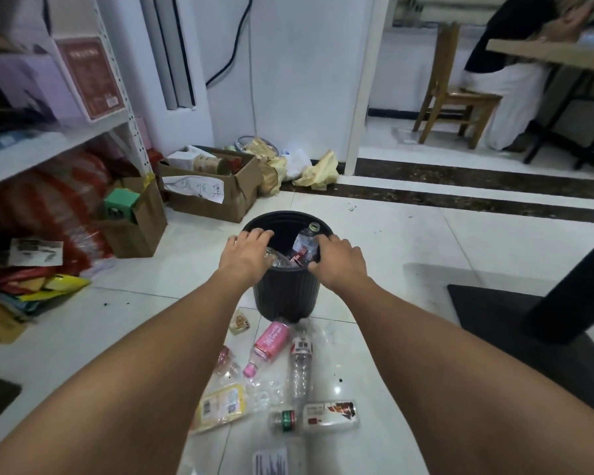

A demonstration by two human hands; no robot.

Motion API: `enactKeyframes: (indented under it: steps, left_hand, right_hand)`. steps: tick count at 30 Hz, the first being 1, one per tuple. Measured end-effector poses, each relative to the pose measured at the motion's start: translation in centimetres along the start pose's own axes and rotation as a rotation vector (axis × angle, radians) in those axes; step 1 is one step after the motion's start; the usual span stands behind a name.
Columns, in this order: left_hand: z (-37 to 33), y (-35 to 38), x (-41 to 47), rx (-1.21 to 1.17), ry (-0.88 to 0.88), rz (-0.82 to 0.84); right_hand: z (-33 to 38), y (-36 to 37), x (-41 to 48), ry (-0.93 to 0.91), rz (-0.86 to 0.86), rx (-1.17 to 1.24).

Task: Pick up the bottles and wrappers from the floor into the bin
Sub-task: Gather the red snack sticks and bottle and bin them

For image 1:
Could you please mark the person's right hand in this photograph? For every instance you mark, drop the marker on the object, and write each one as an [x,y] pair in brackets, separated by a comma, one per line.
[339,269]

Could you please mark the person's left hand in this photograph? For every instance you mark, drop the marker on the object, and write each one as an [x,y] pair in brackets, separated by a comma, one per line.
[245,259]

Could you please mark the person's right thumb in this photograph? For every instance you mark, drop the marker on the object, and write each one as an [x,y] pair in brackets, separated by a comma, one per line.
[316,266]

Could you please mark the person's left fingers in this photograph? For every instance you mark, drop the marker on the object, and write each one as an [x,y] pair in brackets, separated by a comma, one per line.
[256,236]

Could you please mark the black plastic waste bin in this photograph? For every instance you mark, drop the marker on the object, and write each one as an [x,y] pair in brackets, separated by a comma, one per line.
[284,294]

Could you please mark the person's left forearm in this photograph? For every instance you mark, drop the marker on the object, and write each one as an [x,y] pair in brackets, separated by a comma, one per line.
[143,375]

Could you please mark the person's right forearm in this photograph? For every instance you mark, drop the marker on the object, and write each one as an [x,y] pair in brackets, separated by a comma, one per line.
[455,385]

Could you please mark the crumpled clear plastic bottle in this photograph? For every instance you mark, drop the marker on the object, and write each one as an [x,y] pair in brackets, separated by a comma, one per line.
[277,258]

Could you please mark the open cardboard box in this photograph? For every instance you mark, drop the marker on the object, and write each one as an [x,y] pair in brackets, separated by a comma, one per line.
[237,192]

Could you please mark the crumpled tan paper bag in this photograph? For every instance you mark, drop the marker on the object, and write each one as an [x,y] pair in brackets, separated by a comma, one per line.
[270,168]

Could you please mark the white handwritten paper sheet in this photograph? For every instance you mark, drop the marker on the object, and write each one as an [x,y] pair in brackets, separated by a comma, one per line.
[195,188]

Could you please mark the white plastic bag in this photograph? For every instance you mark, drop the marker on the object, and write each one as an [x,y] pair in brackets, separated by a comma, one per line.
[296,163]

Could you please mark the small printed wrapper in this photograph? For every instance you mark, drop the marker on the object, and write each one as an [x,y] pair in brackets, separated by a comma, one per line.
[238,322]

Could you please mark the pink label plastic bottle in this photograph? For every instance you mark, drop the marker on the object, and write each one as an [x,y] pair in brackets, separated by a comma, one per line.
[270,341]

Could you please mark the yellow plastic bag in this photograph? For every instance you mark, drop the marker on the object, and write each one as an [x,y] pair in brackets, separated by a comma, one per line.
[321,172]

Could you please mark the tall clear bottle red label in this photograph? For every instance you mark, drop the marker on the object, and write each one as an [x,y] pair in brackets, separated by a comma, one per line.
[301,363]

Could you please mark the brown paper bag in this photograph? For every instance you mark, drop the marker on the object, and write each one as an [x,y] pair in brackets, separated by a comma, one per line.
[143,227]

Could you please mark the small clear plastic bottle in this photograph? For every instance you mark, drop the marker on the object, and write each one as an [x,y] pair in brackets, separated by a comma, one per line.
[226,363]

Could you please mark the green small box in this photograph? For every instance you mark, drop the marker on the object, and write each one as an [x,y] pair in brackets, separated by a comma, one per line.
[120,203]

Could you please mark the green red cap bottle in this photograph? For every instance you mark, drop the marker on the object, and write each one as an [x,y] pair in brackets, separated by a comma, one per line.
[321,416]

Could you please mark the yellow label flattened bottle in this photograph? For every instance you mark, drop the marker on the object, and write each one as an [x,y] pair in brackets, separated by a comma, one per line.
[220,406]

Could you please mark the red white woven sack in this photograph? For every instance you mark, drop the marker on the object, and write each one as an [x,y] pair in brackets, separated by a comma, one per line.
[49,202]

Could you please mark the wooden chair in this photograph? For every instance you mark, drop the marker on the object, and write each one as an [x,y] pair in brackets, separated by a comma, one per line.
[450,93]

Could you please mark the white printed card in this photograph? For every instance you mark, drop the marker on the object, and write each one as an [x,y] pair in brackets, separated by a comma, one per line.
[37,252]

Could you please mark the white metal shelf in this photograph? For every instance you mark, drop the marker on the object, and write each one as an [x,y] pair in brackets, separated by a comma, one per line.
[39,148]

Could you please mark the white box red panel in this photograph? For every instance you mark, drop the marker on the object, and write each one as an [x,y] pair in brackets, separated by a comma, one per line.
[86,74]

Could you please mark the pile of yellow snack packets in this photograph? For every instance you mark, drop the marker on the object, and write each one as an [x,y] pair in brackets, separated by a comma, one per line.
[24,291]

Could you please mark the pale purple box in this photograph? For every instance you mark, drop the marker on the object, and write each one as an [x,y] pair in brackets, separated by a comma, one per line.
[27,88]

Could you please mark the wooden table black legs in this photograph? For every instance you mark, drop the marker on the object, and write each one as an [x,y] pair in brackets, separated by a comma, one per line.
[549,54]

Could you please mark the white wall panel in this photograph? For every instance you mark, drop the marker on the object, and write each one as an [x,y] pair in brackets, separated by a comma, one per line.
[171,49]

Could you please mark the black table pedestal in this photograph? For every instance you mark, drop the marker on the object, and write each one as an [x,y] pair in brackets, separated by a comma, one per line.
[549,331]

